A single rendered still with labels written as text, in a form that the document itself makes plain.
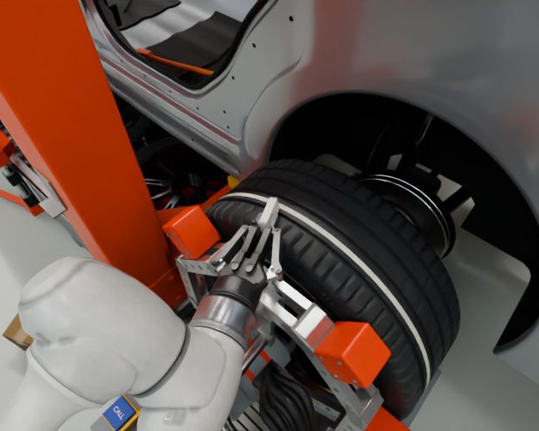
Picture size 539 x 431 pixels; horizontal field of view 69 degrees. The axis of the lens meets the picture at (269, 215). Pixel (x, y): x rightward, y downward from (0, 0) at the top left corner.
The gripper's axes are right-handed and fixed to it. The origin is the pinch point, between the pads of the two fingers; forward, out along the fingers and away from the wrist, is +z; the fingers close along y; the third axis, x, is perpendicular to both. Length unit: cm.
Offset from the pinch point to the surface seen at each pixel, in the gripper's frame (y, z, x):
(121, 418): -50, -26, -64
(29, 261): -159, 33, -84
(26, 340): -118, -7, -79
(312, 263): 9.3, -6.7, -4.1
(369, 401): 20.3, -18.8, -27.2
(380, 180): 16.3, 36.4, -20.2
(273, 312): 3.5, -14.5, -9.2
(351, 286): 16.0, -7.9, -7.4
